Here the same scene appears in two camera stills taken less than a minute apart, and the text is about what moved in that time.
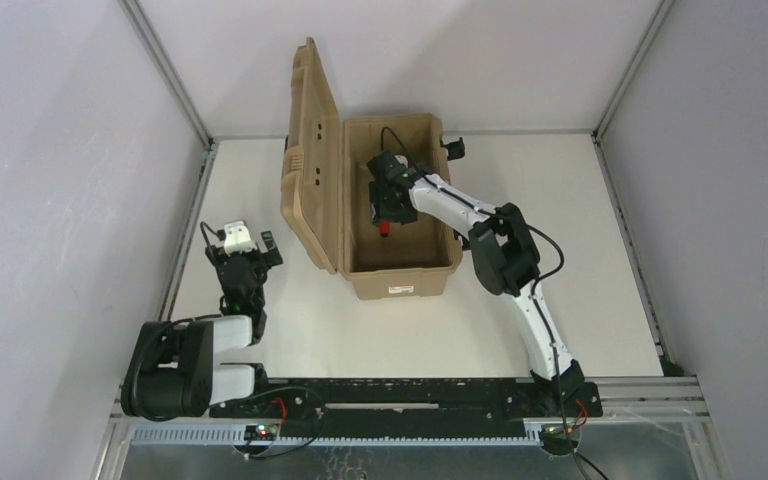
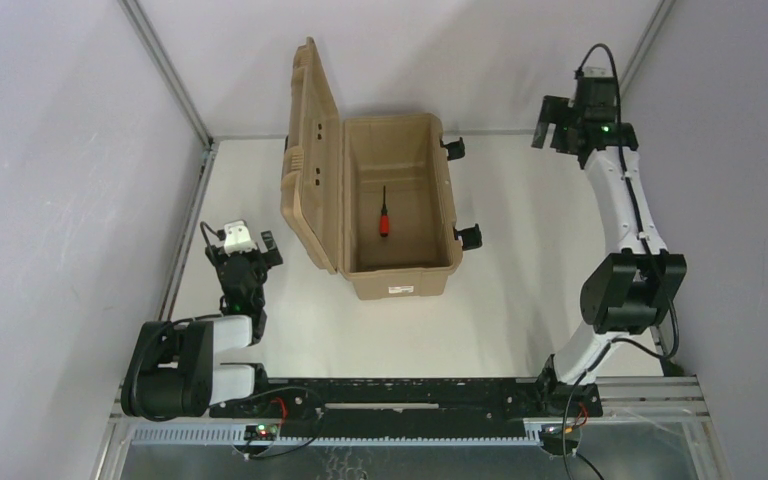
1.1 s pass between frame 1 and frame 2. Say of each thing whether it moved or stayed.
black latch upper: stayed
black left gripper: stayed
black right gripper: moved
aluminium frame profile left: stayed
